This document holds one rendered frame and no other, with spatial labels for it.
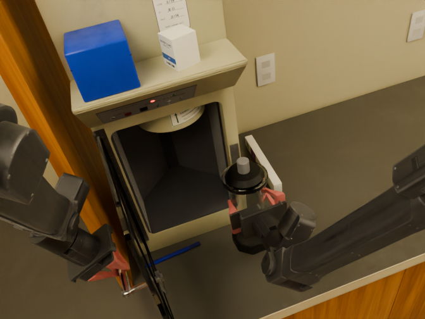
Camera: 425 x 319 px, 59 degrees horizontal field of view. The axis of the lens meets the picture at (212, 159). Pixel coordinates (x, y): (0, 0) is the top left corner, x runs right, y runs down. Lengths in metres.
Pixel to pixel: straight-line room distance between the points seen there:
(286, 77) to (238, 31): 0.28
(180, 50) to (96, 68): 0.15
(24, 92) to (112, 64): 0.15
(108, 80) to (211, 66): 0.18
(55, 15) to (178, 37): 0.21
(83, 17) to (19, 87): 0.16
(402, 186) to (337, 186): 0.78
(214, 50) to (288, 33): 0.66
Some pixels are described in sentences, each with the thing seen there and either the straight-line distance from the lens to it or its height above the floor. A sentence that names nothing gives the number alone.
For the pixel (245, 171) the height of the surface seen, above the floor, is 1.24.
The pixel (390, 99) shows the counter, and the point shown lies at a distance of 1.66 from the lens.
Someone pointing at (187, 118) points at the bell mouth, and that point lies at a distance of 0.88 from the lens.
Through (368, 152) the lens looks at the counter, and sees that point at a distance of 1.38.
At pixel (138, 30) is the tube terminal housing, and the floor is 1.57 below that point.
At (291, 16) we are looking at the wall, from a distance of 1.37.
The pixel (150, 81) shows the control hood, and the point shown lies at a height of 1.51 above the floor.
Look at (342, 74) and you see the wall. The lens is 1.59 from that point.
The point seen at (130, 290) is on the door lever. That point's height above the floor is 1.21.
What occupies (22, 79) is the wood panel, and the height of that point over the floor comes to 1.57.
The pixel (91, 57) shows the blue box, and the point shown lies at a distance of 0.65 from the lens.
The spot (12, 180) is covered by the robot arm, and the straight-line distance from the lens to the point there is 0.24.
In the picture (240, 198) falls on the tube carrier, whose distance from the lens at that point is 0.86.
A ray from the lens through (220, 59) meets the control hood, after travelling 0.72.
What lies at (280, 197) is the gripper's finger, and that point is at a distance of 0.87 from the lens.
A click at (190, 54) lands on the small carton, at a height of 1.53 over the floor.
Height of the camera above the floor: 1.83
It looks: 41 degrees down
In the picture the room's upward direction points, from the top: 11 degrees counter-clockwise
